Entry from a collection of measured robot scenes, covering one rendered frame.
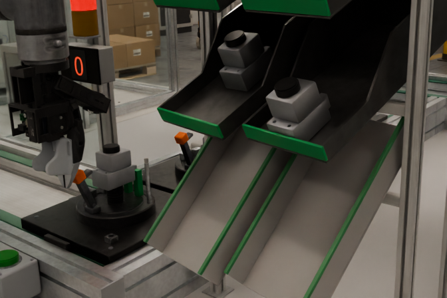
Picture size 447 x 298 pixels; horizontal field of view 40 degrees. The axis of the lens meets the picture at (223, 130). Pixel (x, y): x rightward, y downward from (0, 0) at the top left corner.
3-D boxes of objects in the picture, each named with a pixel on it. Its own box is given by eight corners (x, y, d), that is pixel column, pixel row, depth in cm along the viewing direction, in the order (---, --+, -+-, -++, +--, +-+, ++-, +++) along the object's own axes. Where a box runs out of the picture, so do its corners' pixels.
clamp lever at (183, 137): (191, 167, 124) (180, 138, 120) (184, 166, 125) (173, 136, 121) (202, 157, 126) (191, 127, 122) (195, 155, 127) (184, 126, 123)
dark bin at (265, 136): (327, 164, 69) (308, 112, 65) (247, 140, 78) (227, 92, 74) (454, 32, 81) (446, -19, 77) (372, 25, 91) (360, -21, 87)
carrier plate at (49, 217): (110, 268, 95) (109, 255, 95) (21, 228, 110) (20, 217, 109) (210, 215, 113) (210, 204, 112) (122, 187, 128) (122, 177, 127)
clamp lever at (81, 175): (92, 211, 105) (74, 177, 101) (84, 208, 106) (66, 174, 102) (106, 197, 107) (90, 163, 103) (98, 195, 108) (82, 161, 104)
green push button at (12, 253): (2, 275, 94) (0, 263, 93) (-12, 267, 96) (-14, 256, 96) (25, 265, 97) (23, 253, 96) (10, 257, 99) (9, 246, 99)
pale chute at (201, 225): (219, 287, 82) (199, 274, 79) (161, 253, 92) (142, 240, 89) (319, 114, 89) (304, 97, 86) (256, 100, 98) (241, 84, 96)
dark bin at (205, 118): (223, 141, 78) (201, 94, 74) (163, 122, 88) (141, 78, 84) (352, 26, 90) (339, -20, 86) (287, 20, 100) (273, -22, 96)
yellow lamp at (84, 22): (84, 37, 120) (82, 11, 118) (68, 35, 123) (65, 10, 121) (104, 34, 123) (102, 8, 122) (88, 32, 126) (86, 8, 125)
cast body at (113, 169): (108, 191, 106) (105, 152, 104) (92, 185, 108) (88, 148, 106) (144, 177, 112) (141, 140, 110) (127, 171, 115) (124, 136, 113)
